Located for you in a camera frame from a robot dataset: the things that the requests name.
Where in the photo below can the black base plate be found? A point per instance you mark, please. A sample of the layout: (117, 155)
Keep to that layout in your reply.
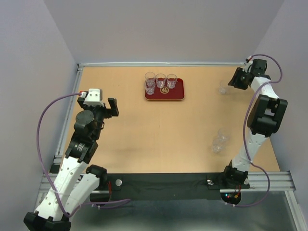
(165, 186)

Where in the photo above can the aluminium frame rail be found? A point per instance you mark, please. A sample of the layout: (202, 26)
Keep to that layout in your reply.
(61, 144)
(159, 64)
(267, 205)

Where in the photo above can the clear glass cluster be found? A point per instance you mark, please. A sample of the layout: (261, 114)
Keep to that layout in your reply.
(171, 81)
(218, 145)
(224, 134)

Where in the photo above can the aluminium frame rail left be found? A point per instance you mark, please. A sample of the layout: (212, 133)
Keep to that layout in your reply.
(61, 144)

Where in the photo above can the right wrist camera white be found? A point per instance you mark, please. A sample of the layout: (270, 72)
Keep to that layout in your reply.
(248, 64)

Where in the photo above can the aluminium frame rail back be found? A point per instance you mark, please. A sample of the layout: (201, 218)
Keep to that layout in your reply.
(159, 64)

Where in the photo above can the clear glass cluster front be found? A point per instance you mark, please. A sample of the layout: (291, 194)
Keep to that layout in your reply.
(218, 145)

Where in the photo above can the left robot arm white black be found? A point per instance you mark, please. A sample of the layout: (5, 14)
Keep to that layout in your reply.
(76, 178)

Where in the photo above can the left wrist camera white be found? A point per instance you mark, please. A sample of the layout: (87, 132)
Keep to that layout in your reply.
(92, 97)

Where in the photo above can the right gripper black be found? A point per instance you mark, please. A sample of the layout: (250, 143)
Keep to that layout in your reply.
(235, 81)

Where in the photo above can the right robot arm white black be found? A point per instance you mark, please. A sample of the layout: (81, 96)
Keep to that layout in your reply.
(262, 119)

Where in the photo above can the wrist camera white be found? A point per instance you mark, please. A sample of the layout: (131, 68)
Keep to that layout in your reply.
(248, 64)
(92, 97)

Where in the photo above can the aluminium frame rail front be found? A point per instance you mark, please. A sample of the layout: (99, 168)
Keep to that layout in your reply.
(267, 205)

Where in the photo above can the red lacquer tray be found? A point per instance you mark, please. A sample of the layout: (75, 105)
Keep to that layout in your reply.
(167, 94)

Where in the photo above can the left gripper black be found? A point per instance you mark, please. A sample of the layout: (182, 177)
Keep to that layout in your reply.
(81, 101)

